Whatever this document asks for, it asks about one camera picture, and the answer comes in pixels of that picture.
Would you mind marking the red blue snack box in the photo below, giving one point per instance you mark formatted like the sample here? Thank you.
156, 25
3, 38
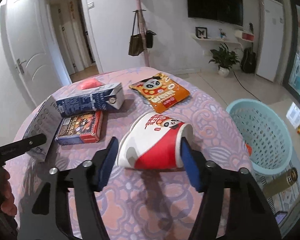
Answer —
80, 129

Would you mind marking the white refrigerator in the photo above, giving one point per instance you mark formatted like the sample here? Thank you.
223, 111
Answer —
272, 38

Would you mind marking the brown tote bag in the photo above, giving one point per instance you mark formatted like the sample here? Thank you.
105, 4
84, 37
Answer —
135, 44

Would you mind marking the framed butterfly picture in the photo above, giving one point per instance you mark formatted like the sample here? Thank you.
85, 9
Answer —
201, 32

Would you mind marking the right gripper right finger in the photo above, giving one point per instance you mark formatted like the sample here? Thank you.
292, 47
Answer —
250, 216

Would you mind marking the orange panda snack bag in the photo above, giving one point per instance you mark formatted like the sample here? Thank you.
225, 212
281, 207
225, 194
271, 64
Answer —
160, 91

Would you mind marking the blue milk carton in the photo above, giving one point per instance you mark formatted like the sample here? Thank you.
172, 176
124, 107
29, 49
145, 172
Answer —
104, 98

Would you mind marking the white milk carton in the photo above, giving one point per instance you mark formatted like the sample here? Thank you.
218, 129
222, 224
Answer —
46, 121

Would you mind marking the potted green plant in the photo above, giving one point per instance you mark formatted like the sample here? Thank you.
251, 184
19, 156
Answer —
224, 58

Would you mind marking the person left hand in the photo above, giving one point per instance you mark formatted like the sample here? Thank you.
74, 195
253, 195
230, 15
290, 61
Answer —
8, 207

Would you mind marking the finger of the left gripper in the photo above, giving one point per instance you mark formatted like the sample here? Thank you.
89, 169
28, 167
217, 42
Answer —
20, 147

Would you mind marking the orange trash in basket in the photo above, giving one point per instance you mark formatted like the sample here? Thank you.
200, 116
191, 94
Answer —
249, 149

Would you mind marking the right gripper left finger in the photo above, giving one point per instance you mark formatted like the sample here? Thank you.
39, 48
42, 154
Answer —
47, 213

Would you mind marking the brass table leg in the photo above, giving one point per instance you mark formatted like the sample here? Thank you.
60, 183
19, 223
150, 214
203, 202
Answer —
281, 183

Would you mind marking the black guitar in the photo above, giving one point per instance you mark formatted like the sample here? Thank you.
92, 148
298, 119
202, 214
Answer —
248, 62

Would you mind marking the black small bag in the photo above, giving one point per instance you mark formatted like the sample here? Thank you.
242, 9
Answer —
149, 38

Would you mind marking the black wall television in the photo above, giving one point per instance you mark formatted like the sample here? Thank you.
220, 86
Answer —
228, 11

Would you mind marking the pink coat stand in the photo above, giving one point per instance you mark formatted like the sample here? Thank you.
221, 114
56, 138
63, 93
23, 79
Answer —
142, 32

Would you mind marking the red white paper cup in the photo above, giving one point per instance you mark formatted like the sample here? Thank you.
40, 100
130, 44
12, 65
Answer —
153, 142

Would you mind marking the white door with handle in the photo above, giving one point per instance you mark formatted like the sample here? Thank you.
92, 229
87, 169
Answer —
29, 48

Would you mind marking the white red shelf box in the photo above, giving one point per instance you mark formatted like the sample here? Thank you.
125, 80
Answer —
245, 36

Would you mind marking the small figurine on shelf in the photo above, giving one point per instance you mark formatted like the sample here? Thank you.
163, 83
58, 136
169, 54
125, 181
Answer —
222, 34

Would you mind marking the pink tissue pack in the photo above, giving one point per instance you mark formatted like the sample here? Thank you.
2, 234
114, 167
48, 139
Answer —
89, 84

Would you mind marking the light blue laundry basket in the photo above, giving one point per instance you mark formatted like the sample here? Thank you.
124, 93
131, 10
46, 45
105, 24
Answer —
265, 132

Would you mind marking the white wall shelf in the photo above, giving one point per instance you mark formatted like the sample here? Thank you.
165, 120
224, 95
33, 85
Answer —
215, 40

